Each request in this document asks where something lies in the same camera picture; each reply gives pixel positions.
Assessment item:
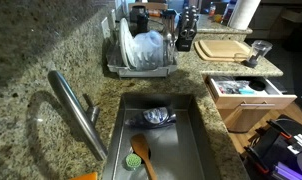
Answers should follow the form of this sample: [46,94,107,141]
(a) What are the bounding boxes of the orange sponge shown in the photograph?
[69,171,99,180]

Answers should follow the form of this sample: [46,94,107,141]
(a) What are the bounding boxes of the black round measuring cup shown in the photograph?
[248,78,267,92]

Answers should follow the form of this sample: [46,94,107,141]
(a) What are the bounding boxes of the clear plastic container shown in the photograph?
[132,29,165,71]

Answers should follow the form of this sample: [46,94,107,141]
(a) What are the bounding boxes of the clear plastic bag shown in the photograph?
[211,76,240,94]

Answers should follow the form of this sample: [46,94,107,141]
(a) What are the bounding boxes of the small wooden cutting board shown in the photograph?
[198,39,251,58]

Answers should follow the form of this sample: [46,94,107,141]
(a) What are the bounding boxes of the wooden kitchen drawer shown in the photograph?
[204,74,298,111]

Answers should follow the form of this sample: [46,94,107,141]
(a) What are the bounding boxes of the teal handled can opener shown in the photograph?
[220,81,256,96]

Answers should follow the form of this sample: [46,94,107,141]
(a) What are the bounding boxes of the white plate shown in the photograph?
[119,17,137,69]

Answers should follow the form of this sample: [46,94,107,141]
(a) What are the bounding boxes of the green round scrubber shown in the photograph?
[124,153,143,172]

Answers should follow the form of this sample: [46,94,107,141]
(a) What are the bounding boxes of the steel kitchen faucet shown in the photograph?
[46,69,109,162]

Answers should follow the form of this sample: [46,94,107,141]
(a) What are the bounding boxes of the steel drawer bar handle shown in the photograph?
[240,101,276,108]

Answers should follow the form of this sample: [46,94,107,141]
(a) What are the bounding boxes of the grey dish rack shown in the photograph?
[105,39,179,79]

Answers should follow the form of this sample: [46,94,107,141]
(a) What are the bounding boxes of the stainless steel sink basin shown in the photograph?
[101,92,222,180]

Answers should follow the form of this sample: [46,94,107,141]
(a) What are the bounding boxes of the wooden spoon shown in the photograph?
[130,133,158,180]

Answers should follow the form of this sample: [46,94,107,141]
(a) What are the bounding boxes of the large wooden cutting board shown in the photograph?
[193,39,252,63]

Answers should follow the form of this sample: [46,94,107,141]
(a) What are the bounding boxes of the clear drinking glass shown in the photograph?
[241,39,273,69]

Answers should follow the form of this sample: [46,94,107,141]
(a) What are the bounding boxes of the black orange clamp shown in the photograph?
[266,119,292,140]
[244,145,270,175]

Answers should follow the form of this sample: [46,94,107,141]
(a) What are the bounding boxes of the steel kitchen scissors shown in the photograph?
[180,28,196,42]

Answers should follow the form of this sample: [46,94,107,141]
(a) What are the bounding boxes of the black knife block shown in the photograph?
[175,4,199,52]

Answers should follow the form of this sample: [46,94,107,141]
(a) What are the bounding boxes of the white paper towel roll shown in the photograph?
[227,0,262,31]

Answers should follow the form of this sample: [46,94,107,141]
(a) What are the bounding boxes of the wooden cabinet front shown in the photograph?
[219,108,275,134]

